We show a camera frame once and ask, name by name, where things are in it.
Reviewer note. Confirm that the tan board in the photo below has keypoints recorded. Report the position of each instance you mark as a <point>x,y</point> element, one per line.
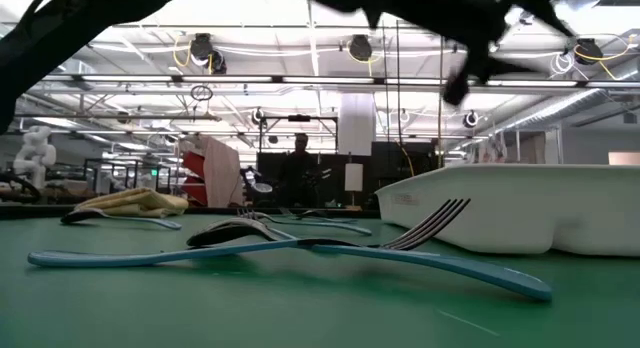
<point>625,158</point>

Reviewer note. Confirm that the yellow checked cloth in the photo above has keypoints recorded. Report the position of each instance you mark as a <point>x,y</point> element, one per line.
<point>135,200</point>

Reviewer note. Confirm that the green table mat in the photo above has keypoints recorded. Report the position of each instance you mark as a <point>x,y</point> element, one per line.
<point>150,313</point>

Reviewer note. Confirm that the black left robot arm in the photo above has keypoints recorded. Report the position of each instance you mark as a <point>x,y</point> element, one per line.
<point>60,33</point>

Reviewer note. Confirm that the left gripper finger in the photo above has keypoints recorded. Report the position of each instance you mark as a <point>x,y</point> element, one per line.
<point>505,66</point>
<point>542,0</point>

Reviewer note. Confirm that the white paper sign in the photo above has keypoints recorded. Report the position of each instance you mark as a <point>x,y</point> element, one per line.
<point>354,177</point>

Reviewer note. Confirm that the pink draped cloth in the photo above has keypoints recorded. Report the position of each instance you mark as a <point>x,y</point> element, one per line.
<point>222,173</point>

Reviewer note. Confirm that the long ceiling light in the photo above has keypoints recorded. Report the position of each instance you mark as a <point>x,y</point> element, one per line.
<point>535,83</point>
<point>225,79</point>
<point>415,81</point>
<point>125,79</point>
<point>325,80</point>

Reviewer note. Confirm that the white robot figure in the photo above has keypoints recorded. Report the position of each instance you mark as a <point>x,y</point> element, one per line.
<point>35,153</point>

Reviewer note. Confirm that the black workstation frame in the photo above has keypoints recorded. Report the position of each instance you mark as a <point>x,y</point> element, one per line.
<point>298,118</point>

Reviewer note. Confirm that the red cart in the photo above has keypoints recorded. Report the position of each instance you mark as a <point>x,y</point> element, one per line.
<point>192,165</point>

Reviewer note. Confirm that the black shelf frame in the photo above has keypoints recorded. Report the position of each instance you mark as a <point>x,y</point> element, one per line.
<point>85,175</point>

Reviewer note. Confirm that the person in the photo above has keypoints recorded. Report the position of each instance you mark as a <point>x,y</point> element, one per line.
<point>300,173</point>

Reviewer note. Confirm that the white plastic cutlery tray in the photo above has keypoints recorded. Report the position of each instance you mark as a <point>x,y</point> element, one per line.
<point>500,213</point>

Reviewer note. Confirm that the black partition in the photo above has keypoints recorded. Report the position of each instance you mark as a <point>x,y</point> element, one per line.
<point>395,163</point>

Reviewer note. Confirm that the black table frame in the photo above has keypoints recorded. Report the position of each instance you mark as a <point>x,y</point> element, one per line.
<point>30,210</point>

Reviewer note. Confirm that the silver ventilation duct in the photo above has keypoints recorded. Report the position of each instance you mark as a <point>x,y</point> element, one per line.
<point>565,108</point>

